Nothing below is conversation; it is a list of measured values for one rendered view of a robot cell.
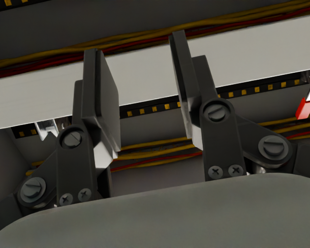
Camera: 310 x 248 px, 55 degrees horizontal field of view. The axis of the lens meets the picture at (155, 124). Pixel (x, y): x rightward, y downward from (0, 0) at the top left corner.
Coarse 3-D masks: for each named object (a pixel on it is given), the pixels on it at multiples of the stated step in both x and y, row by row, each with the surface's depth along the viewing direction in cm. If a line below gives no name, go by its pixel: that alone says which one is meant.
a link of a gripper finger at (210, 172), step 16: (208, 112) 10; (224, 112) 10; (208, 128) 10; (224, 128) 10; (208, 144) 10; (224, 144) 9; (240, 144) 9; (208, 160) 9; (224, 160) 9; (240, 160) 9; (208, 176) 9; (224, 176) 9
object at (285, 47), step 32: (160, 32) 36; (192, 32) 34; (224, 32) 25; (256, 32) 24; (288, 32) 24; (0, 64) 38; (32, 64) 39; (64, 64) 37; (128, 64) 25; (160, 64) 25; (224, 64) 25; (256, 64) 25; (288, 64) 26; (0, 96) 26; (32, 96) 26; (64, 96) 27; (128, 96) 27; (160, 96) 27; (224, 96) 47; (0, 128) 28; (32, 128) 49
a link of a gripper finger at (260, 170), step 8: (296, 144) 10; (304, 144) 10; (296, 152) 10; (304, 152) 10; (296, 160) 10; (304, 160) 10; (256, 168) 10; (264, 168) 10; (280, 168) 10; (288, 168) 10; (296, 168) 9; (304, 168) 9; (304, 176) 9
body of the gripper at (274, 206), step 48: (144, 192) 9; (192, 192) 8; (240, 192) 8; (288, 192) 8; (0, 240) 8; (48, 240) 8; (96, 240) 8; (144, 240) 7; (192, 240) 7; (240, 240) 7; (288, 240) 7
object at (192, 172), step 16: (272, 128) 54; (288, 128) 48; (304, 128) 52; (144, 144) 52; (176, 144) 56; (192, 144) 49; (128, 160) 54; (144, 160) 48; (160, 160) 52; (176, 160) 49; (192, 160) 50; (112, 176) 50; (128, 176) 49; (144, 176) 48; (160, 176) 48; (176, 176) 47; (192, 176) 46; (128, 192) 45
